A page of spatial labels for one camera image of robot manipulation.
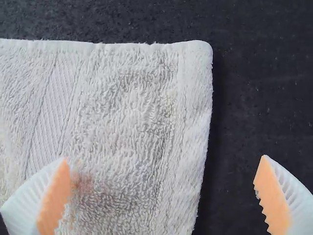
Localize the pale towel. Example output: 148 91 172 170
0 38 214 235

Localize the black mat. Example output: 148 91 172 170
0 0 313 235

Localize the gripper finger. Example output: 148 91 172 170
252 154 313 235
0 157 73 235

